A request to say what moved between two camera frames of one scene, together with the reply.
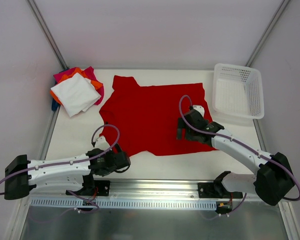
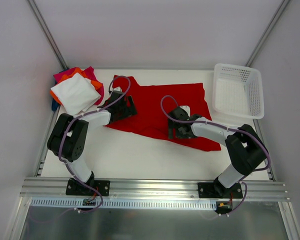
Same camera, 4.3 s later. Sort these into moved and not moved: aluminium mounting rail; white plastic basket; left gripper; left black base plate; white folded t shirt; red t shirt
Moved: left gripper; red t shirt
Not moved: white plastic basket; left black base plate; white folded t shirt; aluminium mounting rail
